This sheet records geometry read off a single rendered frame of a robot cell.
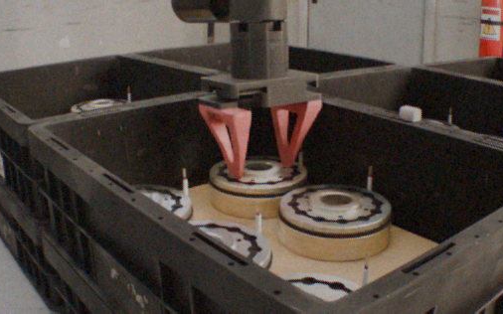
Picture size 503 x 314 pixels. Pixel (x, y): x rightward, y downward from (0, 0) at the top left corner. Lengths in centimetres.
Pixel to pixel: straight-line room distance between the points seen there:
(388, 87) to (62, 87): 53
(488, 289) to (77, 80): 77
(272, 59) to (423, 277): 32
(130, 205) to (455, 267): 19
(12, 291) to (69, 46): 350
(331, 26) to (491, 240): 378
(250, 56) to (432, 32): 317
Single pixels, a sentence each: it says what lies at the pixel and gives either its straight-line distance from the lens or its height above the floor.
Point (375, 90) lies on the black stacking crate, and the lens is 82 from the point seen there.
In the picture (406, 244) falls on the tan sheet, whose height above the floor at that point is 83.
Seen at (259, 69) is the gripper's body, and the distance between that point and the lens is 54.
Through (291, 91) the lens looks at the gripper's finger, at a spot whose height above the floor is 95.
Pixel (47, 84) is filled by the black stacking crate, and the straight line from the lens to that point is 96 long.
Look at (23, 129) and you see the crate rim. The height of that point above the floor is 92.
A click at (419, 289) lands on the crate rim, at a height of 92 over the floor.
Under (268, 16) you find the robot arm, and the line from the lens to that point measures 53.
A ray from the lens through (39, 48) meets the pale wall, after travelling 402.
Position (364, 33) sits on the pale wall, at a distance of 393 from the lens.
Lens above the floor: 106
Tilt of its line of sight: 18 degrees down
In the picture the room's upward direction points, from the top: straight up
